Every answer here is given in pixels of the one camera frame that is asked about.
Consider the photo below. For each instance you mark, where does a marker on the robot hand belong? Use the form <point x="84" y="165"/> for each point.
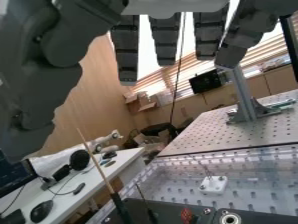
<point x="40" y="50"/>

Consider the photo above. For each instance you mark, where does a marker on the cardboard box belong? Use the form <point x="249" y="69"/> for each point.
<point x="140" y="101"/>

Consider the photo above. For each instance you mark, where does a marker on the small white jointed device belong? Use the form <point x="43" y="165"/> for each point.
<point x="104" y="140"/>

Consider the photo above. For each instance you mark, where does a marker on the black headphones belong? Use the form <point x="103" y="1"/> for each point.
<point x="80" y="160"/>

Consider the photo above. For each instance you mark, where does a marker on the white desk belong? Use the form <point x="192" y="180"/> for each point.
<point x="111" y="163"/>

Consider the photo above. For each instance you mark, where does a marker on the computer screen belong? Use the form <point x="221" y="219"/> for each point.
<point x="14" y="175"/>

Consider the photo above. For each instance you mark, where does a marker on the thin stick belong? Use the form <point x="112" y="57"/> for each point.
<point x="101" y="170"/>

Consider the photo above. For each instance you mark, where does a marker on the black computer mouse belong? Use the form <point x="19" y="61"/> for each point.
<point x="42" y="211"/>

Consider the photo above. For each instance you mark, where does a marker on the clear box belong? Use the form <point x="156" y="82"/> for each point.
<point x="248" y="160"/>

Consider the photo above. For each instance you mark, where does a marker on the metal post bracket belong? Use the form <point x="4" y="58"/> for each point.
<point x="242" y="96"/>

